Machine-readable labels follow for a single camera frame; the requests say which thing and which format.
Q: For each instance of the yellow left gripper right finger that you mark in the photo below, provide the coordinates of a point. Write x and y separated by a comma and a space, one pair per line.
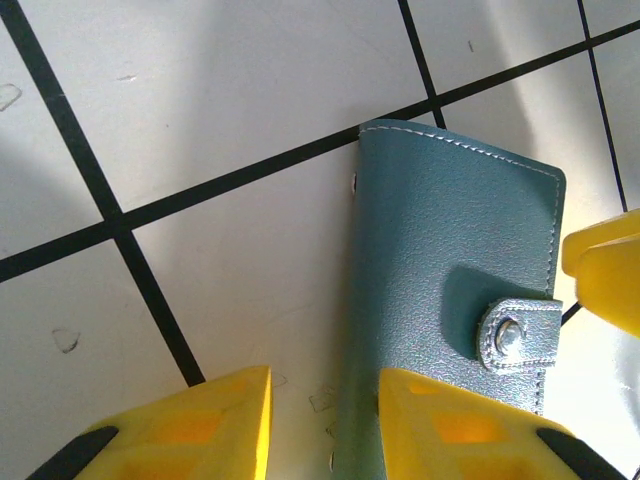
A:
450, 440

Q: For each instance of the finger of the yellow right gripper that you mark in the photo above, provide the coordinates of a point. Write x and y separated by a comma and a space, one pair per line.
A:
610, 280

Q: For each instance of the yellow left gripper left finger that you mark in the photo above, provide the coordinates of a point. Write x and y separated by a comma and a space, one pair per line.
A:
200, 440

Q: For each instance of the blue leather card holder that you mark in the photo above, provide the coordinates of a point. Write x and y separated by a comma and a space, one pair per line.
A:
440, 225

